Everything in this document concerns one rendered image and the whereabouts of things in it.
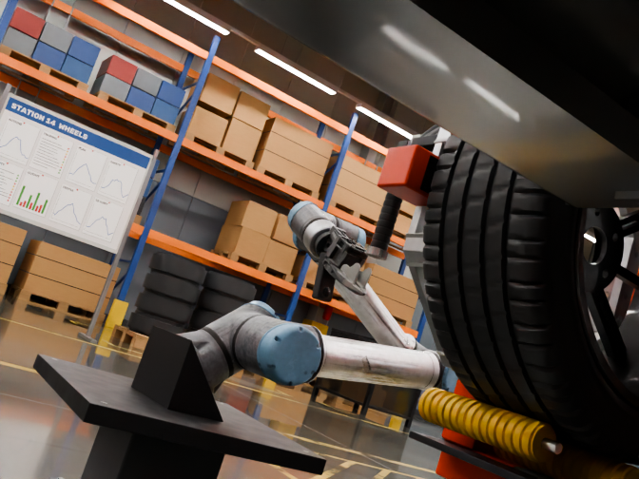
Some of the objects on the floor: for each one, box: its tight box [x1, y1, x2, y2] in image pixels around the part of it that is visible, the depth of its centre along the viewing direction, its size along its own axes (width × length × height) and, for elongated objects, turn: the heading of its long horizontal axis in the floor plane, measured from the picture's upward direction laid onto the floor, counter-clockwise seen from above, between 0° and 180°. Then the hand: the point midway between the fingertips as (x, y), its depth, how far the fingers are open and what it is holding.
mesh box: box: [312, 328, 421, 428], centre depth 981 cm, size 88×127×97 cm
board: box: [0, 83, 160, 344], centre depth 649 cm, size 150×50×195 cm, turn 5°
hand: (359, 294), depth 158 cm, fingers closed
